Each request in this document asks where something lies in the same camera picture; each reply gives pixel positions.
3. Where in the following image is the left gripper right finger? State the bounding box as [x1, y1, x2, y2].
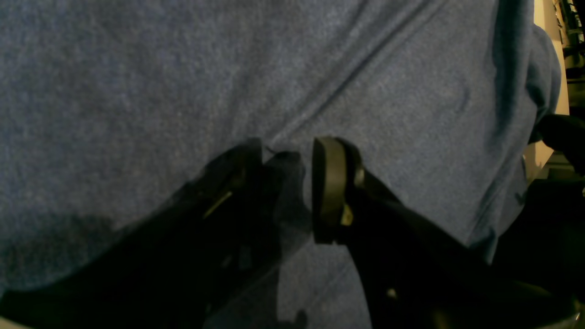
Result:
[313, 137, 580, 329]

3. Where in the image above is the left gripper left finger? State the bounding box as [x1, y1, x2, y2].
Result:
[1, 139, 302, 329]

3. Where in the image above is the dark blue t-shirt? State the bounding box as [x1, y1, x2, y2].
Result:
[1, 0, 562, 329]

